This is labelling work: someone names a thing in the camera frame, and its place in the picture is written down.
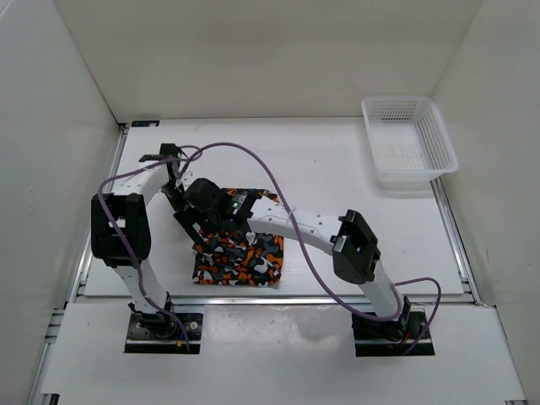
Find orange camouflage shorts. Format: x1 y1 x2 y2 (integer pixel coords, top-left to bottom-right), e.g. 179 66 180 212
192 188 284 287

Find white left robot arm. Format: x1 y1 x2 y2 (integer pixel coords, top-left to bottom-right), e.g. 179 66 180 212
91 143 186 338

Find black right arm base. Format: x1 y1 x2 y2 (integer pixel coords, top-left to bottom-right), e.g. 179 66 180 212
352 310 435 358

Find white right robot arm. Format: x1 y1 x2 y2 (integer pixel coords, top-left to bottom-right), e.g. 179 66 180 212
174 179 410 340

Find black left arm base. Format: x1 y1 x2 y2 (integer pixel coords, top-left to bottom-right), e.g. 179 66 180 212
124 303 203 355

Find white plastic mesh basket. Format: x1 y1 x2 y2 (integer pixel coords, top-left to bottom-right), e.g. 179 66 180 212
361 95 459 191

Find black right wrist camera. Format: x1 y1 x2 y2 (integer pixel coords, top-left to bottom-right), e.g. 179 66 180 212
185 178 225 212

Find aluminium front rail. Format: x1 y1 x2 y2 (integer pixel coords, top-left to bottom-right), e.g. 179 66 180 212
74 294 478 307

